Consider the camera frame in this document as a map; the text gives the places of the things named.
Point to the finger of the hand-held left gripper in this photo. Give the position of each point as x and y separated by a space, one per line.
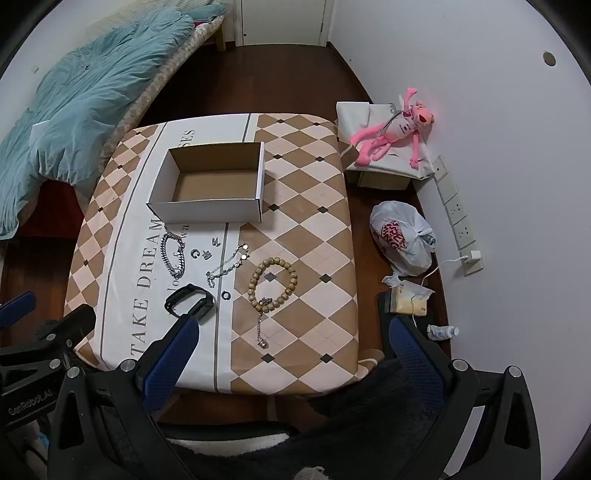
18 307
60 326

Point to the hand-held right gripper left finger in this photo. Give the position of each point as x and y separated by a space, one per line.
170 364

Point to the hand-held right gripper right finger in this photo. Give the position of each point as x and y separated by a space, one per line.
414 364

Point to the black wrist band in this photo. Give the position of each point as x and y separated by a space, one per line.
204 303

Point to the white cardboard box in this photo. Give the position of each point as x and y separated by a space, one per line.
207 210

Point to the small white bottle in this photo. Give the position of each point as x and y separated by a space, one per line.
441 332

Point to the crumpled white tissue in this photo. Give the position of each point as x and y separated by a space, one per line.
391 279

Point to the white charger plug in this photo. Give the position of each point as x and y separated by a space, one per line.
473 256

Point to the white plastic bag red print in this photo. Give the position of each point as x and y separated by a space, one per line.
399 235

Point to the checkered printed tablecloth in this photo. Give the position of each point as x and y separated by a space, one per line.
304 258

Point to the white power strip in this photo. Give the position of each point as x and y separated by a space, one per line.
455 207

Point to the teal blanket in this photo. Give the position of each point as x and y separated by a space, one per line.
92 101

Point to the pink plush toy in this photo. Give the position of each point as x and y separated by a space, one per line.
400 128

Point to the white door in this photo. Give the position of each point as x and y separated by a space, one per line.
281 21

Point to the wooden bed frame leg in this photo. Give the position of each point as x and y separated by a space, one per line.
220 39

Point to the round wall cap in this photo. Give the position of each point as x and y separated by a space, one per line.
549 58

